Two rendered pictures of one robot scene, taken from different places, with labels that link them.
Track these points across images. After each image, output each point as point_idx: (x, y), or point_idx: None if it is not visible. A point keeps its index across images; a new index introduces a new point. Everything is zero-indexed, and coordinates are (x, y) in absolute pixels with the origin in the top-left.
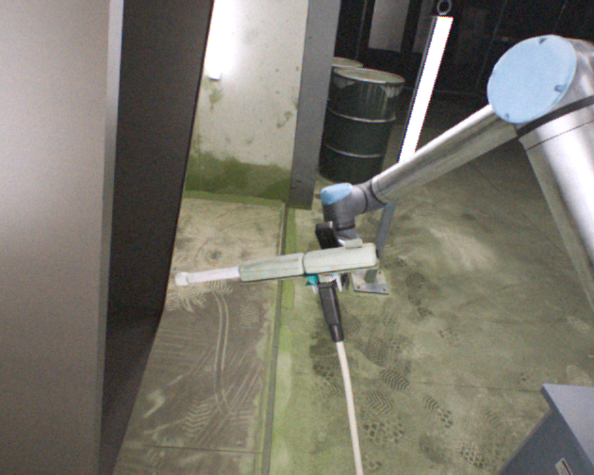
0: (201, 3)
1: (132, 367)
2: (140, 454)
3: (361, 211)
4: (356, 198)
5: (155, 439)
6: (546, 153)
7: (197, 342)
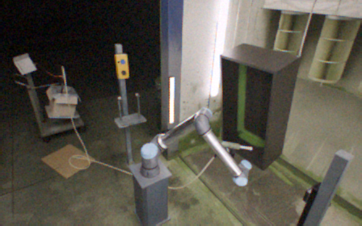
0: (273, 106)
1: (249, 158)
2: None
3: None
4: (239, 166)
5: (245, 186)
6: None
7: (271, 214)
